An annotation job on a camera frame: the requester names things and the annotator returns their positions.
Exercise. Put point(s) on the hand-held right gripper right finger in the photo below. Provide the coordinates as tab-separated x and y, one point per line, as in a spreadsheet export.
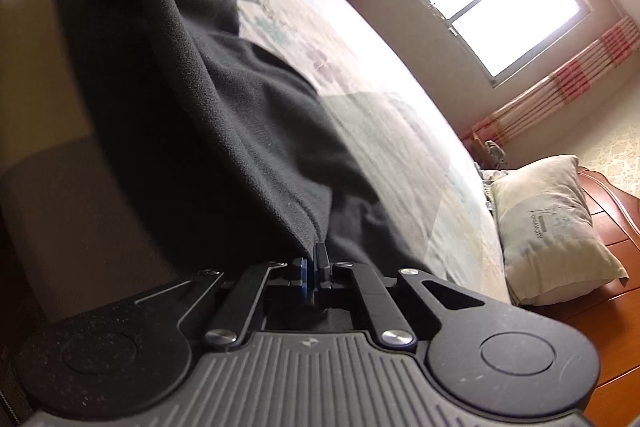
321	269

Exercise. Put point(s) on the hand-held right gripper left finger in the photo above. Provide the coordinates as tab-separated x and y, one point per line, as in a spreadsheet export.
302	279

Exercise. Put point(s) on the dark grey pants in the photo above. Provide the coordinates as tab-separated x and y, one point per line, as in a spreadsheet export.
225	132

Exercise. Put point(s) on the bed with patchwork sheet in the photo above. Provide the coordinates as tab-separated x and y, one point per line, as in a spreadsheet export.
350	72

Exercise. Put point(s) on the grey bundle on nightstand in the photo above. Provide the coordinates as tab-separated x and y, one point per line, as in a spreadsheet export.
494	153

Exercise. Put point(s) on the beige printed pillow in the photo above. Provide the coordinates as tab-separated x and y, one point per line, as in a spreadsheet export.
550	232

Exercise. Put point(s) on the wooden headboard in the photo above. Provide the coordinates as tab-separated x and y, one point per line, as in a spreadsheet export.
615	332

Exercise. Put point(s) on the pink striped curtain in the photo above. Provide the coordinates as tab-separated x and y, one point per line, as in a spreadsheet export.
560	87

